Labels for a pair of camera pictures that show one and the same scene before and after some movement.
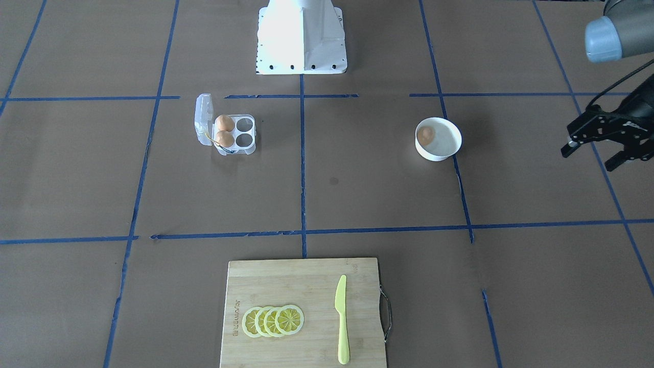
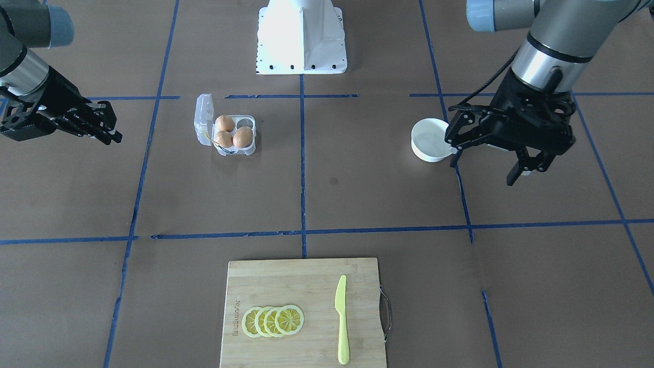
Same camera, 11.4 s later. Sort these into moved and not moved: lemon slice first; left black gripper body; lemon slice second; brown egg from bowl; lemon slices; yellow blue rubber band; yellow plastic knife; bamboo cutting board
Moved: left black gripper body; brown egg from bowl
Not moved: lemon slices; bamboo cutting board; yellow plastic knife; lemon slice second; yellow blue rubber band; lemon slice first
